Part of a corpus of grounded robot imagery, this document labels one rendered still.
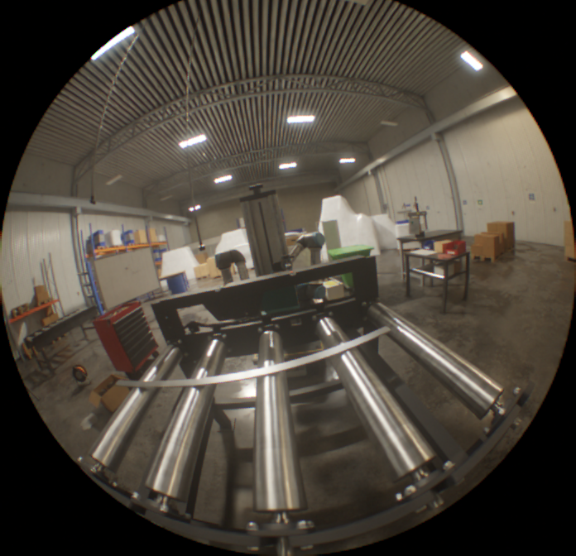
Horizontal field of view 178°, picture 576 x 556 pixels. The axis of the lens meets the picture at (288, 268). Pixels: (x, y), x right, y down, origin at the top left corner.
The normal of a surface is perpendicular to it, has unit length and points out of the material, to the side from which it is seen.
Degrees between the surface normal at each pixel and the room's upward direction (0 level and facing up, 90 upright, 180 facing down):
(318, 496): 0
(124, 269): 90
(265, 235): 90
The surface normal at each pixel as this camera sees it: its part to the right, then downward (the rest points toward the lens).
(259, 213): -0.04, 0.19
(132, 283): 0.93, -0.12
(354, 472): -0.20, -0.96
